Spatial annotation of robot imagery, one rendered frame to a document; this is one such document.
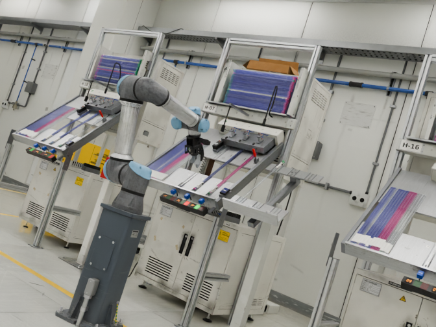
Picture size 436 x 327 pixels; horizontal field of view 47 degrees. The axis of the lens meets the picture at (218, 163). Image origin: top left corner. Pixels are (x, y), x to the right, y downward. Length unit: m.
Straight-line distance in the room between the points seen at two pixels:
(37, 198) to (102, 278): 2.17
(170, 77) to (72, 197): 1.33
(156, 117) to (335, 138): 1.65
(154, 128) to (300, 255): 1.74
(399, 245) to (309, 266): 2.25
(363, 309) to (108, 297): 1.27
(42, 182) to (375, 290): 2.87
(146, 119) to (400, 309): 2.59
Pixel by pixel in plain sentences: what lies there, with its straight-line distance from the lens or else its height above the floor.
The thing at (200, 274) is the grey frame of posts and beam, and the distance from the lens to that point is 2.86.
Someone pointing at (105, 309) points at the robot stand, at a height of 0.10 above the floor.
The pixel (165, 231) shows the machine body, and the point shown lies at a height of 0.42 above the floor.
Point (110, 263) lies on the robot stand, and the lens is 2.39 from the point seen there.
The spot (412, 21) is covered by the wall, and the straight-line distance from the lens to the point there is 5.01.
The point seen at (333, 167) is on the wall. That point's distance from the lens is 4.72.
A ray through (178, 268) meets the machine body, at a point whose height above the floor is 0.23.
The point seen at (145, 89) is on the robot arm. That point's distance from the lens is 2.40.
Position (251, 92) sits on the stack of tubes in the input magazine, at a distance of 3.48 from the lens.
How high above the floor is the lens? 0.74
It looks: 4 degrees up
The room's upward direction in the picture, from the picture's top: 18 degrees clockwise
